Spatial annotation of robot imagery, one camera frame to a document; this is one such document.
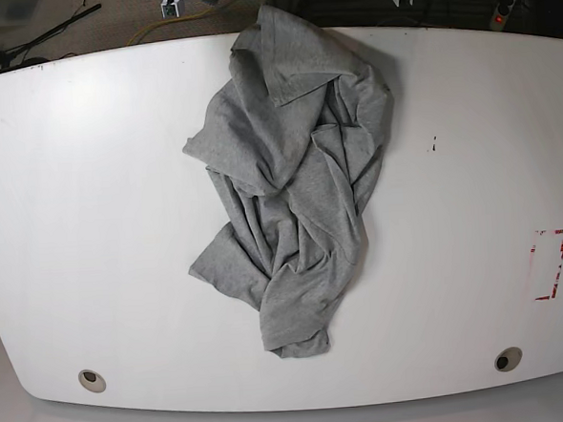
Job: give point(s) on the grey T-shirt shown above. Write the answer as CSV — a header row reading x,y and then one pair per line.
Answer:
x,y
293,144

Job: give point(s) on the red tape rectangle marking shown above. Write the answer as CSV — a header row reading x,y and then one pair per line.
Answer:
x,y
546,261

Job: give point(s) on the left table cable grommet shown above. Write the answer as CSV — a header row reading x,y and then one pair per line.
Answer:
x,y
92,381

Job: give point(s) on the table cable grommet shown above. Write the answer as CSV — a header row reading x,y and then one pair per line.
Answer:
x,y
92,381
508,359

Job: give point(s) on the right table cable grommet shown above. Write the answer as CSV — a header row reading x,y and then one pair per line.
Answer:
x,y
508,359

